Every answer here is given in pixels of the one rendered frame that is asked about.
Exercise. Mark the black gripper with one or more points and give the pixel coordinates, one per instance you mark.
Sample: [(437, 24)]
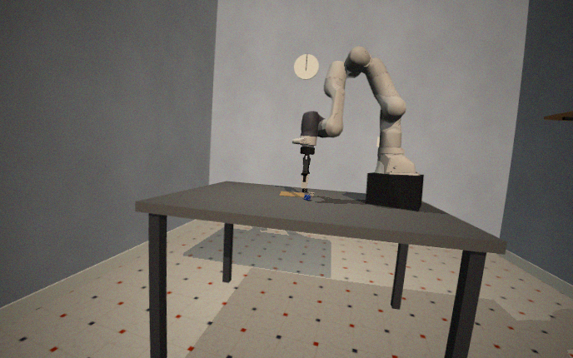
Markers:
[(306, 162)]

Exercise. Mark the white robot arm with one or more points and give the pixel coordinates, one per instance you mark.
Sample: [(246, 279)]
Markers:
[(391, 158)]

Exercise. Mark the orange flat mat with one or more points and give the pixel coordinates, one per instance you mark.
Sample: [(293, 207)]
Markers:
[(287, 193)]

